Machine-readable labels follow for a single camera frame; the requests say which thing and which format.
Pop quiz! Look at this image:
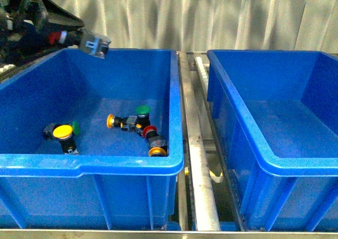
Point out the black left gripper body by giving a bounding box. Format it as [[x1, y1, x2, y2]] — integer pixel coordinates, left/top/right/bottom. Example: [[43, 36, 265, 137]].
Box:
[[1, 0, 85, 65]]

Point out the red push button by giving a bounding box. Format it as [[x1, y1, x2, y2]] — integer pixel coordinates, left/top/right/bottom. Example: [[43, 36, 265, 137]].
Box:
[[142, 125, 167, 148], [48, 29, 111, 59]]

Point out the lying green push button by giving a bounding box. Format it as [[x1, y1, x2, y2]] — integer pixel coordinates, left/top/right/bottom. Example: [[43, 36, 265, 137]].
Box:
[[42, 121, 80, 140]]

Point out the left blue plastic bin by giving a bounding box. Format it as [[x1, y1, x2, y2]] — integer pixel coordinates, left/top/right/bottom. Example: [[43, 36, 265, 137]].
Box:
[[1, 49, 184, 230]]

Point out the blue plastic bin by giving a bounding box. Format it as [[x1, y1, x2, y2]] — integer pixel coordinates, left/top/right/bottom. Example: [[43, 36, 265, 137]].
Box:
[[207, 50, 337, 232], [1, 49, 184, 230]]

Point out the lying yellow push button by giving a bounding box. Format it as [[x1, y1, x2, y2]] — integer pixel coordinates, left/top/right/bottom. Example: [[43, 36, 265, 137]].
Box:
[[106, 114, 137, 131]]

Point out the upright green push button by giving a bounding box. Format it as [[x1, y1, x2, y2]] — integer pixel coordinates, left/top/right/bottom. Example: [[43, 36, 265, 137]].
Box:
[[135, 104, 151, 129]]

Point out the lying red push button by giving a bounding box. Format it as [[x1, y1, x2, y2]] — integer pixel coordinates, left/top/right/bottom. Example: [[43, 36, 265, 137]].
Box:
[[142, 125, 167, 148]]

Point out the white roller track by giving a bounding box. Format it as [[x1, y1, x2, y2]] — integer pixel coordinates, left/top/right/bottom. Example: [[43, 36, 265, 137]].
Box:
[[194, 56, 209, 97]]

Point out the corner yellow push button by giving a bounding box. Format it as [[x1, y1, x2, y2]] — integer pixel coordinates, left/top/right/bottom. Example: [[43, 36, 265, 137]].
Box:
[[148, 147, 167, 157]]

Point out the steel front shelf beam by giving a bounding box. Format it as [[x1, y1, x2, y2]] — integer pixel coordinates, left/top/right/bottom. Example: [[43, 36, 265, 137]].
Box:
[[1, 229, 337, 238]]

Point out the right blue plastic bin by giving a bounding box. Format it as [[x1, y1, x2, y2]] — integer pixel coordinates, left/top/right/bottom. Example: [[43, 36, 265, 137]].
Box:
[[207, 50, 337, 232]]

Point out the steel divider rail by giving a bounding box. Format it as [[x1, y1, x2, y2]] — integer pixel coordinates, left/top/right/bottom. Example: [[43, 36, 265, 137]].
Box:
[[178, 52, 221, 232]]

